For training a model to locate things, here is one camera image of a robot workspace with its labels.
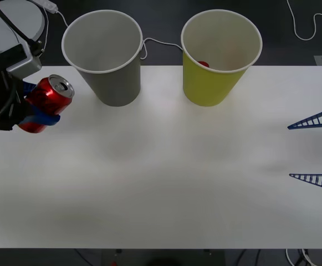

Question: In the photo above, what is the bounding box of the red drink can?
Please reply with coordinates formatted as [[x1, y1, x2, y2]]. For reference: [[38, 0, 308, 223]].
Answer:
[[18, 74, 75, 134]]

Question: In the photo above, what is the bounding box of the grey plastic waste bin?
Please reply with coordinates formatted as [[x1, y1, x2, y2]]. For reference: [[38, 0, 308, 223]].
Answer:
[[61, 9, 144, 107]]

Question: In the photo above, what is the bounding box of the round white disc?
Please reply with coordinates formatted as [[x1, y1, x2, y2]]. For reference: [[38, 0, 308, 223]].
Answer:
[[0, 0, 46, 55]]

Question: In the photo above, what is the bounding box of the white power strip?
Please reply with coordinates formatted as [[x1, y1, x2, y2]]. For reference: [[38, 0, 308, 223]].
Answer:
[[34, 0, 59, 14]]

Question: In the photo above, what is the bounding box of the yellow-green plastic waste bin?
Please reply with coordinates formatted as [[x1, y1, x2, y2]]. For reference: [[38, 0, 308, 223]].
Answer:
[[180, 9, 263, 108]]

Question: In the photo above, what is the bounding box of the thin white cable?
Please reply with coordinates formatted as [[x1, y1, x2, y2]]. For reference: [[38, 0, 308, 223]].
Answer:
[[40, 5, 50, 56]]

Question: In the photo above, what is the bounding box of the white cable under table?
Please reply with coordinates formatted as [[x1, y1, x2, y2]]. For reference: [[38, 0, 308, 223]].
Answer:
[[284, 248, 316, 266]]

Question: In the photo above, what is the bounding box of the long white looped cable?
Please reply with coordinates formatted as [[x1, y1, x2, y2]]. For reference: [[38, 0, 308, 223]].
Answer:
[[286, 0, 322, 41]]

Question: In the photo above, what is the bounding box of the white power strip cable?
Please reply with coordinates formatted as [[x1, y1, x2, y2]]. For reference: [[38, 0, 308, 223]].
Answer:
[[55, 9, 184, 60]]

